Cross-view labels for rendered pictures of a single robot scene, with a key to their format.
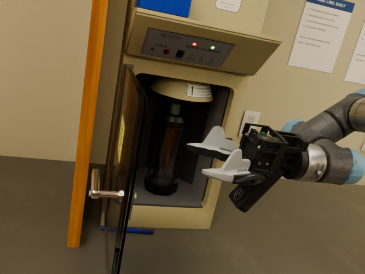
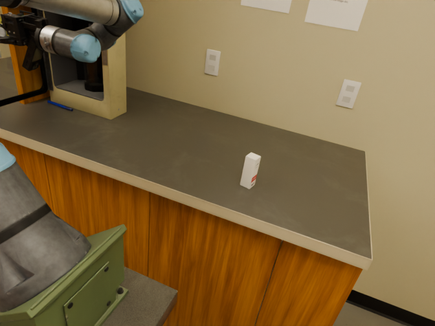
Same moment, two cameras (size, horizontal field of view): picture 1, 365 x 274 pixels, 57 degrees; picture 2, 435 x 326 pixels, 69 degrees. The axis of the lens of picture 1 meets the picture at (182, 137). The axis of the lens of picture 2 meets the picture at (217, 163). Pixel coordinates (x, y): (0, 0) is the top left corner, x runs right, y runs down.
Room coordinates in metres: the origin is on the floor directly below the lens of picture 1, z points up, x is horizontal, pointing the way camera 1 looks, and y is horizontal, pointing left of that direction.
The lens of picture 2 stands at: (0.15, -1.20, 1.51)
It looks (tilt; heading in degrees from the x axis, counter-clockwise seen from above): 30 degrees down; 34
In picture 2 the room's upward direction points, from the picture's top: 9 degrees clockwise
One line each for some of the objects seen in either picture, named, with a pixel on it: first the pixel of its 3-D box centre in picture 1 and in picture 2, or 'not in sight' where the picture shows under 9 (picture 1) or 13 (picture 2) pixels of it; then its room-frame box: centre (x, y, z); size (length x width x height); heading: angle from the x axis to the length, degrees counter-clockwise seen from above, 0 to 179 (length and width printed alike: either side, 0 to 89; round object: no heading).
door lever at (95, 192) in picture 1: (104, 184); not in sight; (0.55, 0.12, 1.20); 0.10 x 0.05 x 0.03; 17
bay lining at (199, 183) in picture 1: (165, 130); (95, 46); (0.95, 0.05, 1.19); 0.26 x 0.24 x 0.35; 107
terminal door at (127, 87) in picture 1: (118, 172); (6, 48); (0.63, 0.11, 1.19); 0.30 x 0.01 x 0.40; 17
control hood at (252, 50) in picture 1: (201, 45); not in sight; (0.78, 0.00, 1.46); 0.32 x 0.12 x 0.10; 107
